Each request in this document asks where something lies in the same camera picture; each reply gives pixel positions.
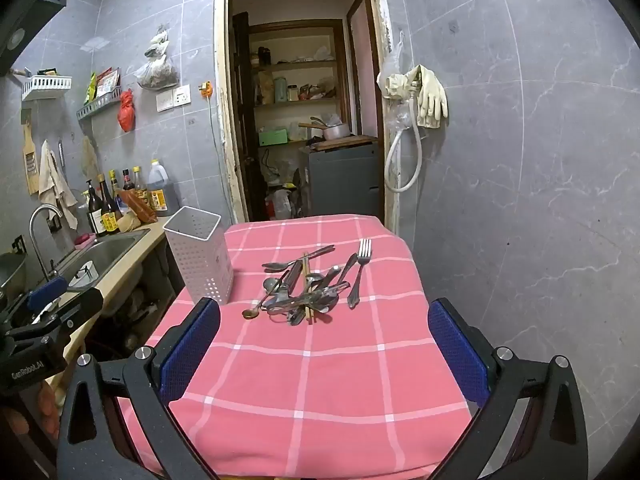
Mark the white wall switch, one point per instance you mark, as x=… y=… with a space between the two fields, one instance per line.
x=164 y=101

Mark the person's left hand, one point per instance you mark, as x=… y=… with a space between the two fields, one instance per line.
x=49 y=400

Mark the white wall basket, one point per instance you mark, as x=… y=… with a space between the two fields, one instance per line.
x=47 y=87

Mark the red plastic bag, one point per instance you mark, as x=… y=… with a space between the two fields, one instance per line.
x=126 y=112

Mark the pink sponge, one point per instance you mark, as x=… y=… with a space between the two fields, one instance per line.
x=85 y=241

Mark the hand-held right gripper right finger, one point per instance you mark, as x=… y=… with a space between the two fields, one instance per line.
x=457 y=355

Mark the small clear hanging bag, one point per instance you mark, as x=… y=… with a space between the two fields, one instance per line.
x=159 y=42

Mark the green snack packet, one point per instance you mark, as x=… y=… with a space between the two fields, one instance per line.
x=92 y=87

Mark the crumpled cream rubber glove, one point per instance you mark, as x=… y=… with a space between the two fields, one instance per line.
x=397 y=85

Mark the white cup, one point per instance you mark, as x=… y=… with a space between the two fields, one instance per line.
x=81 y=276

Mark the clear yellow cap bottle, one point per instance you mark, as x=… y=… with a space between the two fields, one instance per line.
x=140 y=190

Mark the wooden shelf unit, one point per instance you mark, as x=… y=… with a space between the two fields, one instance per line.
x=300 y=65

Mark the metal pot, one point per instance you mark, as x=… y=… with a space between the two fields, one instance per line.
x=336 y=131

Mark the white wall socket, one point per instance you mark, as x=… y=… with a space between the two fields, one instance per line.
x=181 y=96

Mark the hanging steel tool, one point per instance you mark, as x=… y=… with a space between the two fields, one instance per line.
x=61 y=152

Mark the clear wall plastic bag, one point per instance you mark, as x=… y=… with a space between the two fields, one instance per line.
x=397 y=120

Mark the dark red cap bottle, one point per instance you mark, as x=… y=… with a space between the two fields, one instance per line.
x=128 y=182

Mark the wooden cutting board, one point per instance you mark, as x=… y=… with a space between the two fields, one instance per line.
x=342 y=142

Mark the slim yellow cap bottle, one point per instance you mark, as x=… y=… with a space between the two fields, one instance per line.
x=115 y=187

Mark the brass spoon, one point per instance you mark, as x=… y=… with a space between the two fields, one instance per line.
x=249 y=313

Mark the wooden grater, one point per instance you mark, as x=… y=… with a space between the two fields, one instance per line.
x=29 y=160

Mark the wooden door frame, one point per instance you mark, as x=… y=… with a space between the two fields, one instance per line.
x=222 y=110

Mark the clear bag of dried goods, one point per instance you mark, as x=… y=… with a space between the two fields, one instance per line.
x=157 y=74

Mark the green box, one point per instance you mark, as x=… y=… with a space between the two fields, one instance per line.
x=273 y=137

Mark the glass jar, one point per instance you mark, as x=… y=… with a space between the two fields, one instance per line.
x=293 y=93

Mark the grey wall hook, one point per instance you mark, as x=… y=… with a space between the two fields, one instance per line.
x=453 y=25

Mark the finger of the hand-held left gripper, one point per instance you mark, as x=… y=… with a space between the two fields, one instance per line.
x=47 y=292
x=65 y=317

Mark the red snack packets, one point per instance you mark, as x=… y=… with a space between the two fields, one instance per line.
x=107 y=82

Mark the long steel spoon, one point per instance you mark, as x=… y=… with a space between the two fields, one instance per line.
x=274 y=264

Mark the dark pump bottle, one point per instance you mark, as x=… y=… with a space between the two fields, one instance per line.
x=94 y=212

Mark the grey cabinet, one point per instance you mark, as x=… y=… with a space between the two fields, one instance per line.
x=345 y=180

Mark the large soy sauce jug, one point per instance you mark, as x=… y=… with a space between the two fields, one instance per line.
x=162 y=192

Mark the yellow label sauce bottle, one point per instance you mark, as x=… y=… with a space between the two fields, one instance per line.
x=108 y=215

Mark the orange plug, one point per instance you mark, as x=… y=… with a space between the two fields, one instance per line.
x=206 y=90

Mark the mint green flask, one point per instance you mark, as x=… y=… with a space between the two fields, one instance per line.
x=280 y=90

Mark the orange snack packet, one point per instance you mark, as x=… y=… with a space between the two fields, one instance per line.
x=142 y=210

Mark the steel faucet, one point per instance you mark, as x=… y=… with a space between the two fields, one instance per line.
x=35 y=220

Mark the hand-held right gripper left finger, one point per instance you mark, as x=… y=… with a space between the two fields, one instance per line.
x=192 y=345

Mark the beige kitchen counter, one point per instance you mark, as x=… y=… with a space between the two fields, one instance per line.
x=125 y=270

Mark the black range hood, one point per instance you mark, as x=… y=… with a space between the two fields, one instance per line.
x=30 y=25

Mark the pink plaid tablecloth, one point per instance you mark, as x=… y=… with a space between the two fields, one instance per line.
x=325 y=385

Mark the pile of steel spoons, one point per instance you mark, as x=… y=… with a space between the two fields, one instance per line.
x=320 y=302

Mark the hanging cream rubber glove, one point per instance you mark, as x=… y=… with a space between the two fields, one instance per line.
x=432 y=100

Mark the wooden chopstick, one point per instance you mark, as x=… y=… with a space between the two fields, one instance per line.
x=304 y=285
x=309 y=292

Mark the small tan hanging cloth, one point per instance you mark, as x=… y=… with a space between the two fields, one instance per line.
x=90 y=157

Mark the beige dish cloth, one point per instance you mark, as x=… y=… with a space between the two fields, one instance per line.
x=55 y=180

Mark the white perforated utensil holder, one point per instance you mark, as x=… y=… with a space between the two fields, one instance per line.
x=200 y=260

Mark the steel sink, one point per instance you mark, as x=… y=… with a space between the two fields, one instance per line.
x=107 y=252

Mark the grey wall shelf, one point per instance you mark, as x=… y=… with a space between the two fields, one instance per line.
x=97 y=106

